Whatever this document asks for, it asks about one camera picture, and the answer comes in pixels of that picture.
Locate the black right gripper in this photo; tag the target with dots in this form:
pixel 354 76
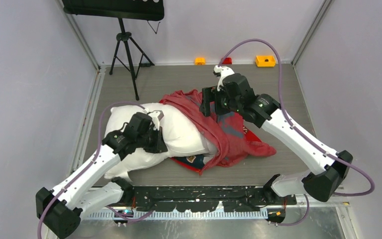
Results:
pixel 209 94

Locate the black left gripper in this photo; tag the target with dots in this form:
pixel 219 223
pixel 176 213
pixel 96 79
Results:
pixel 159 146

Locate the white pillow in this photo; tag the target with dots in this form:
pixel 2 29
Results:
pixel 180 135

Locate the red patterned pillowcase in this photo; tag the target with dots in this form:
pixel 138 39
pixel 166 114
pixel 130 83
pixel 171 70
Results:
pixel 232 141

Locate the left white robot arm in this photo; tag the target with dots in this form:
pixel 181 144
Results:
pixel 62 208

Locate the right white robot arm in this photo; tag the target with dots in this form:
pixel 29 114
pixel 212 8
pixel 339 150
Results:
pixel 326 170

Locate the small orange bin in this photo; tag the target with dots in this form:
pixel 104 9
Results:
pixel 199 61

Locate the small red bin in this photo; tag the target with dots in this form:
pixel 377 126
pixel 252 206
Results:
pixel 227 61

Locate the yellow bin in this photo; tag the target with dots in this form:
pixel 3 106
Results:
pixel 265 61

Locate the black light panel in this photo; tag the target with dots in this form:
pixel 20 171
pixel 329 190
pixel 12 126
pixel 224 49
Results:
pixel 151 10

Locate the black tripod stand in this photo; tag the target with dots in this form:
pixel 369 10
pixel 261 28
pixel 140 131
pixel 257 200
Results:
pixel 124 37

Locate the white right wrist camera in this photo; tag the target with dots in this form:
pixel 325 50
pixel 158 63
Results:
pixel 222 72

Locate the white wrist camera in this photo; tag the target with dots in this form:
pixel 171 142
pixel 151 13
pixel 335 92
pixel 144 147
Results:
pixel 222 72
pixel 156 117

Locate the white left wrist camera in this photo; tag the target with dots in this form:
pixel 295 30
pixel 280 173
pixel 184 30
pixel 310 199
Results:
pixel 156 117

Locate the aluminium frame rail front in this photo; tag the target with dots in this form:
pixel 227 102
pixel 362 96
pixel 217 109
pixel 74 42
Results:
pixel 271 213

